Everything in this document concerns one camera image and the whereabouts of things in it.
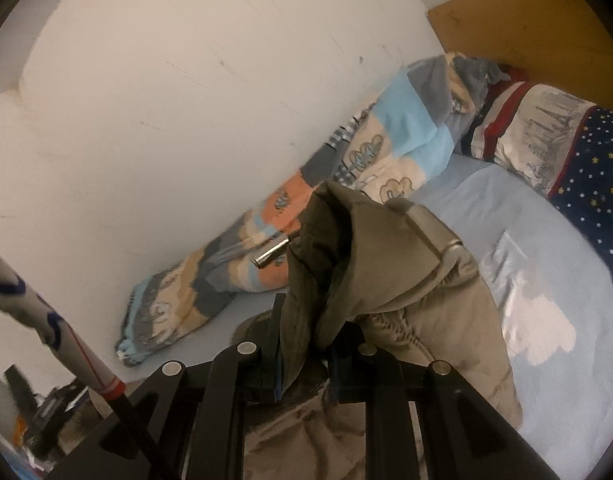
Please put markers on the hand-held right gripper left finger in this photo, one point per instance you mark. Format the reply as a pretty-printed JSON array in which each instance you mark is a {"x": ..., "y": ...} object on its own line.
[{"x": 264, "y": 360}]

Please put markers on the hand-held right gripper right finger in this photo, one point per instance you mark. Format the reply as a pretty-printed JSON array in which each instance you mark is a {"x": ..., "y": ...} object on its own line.
[{"x": 342, "y": 366}]

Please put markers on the olive hooded puffer jacket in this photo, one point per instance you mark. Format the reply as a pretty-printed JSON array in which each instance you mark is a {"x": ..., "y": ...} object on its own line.
[{"x": 411, "y": 280}]

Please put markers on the silver metal tube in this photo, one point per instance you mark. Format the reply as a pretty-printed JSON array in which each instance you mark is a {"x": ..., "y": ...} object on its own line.
[{"x": 271, "y": 253}]

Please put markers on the black desk clutter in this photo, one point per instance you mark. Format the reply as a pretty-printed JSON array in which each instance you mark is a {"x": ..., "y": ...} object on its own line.
[{"x": 49, "y": 410}]

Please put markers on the light blue bed sheet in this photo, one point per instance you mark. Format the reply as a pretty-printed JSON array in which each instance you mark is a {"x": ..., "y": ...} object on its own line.
[{"x": 511, "y": 220}]

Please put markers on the white pole with black grip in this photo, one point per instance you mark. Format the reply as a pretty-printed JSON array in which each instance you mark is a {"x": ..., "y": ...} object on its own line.
[{"x": 41, "y": 317}]

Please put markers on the patchwork printed quilt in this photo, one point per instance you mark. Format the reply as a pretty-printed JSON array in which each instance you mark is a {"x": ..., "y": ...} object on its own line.
[{"x": 406, "y": 110}]

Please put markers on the red striped grey pillow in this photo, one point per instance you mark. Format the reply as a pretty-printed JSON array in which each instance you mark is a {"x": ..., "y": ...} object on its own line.
[{"x": 531, "y": 125}]

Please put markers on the navy star printed blanket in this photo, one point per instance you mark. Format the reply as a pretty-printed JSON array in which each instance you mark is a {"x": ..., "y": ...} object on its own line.
[{"x": 596, "y": 180}]

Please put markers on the wooden headboard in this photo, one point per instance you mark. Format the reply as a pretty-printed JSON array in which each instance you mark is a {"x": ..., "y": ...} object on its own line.
[{"x": 536, "y": 25}]

